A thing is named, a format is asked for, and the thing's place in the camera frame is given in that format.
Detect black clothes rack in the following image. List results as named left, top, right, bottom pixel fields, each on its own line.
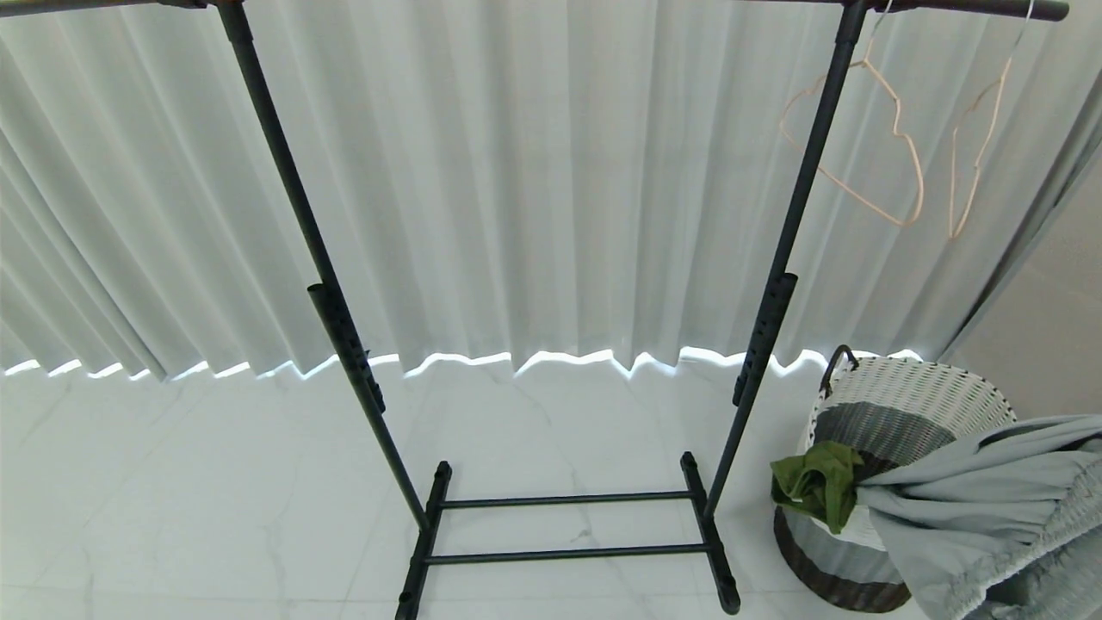
left=0, top=0, right=1070, bottom=620

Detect white curtain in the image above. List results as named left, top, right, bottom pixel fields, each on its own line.
left=0, top=0, right=1102, bottom=381

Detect white laundry basket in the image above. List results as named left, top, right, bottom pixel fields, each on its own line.
left=771, top=344, right=1021, bottom=614

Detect pink clothes hanger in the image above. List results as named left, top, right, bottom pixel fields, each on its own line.
left=777, top=0, right=927, bottom=229
left=947, top=0, right=1038, bottom=242

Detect green long-sleeved shirt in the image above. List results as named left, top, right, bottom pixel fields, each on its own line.
left=771, top=441, right=866, bottom=535

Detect pale grey shorts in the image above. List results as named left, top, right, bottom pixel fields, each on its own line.
left=855, top=415, right=1102, bottom=620

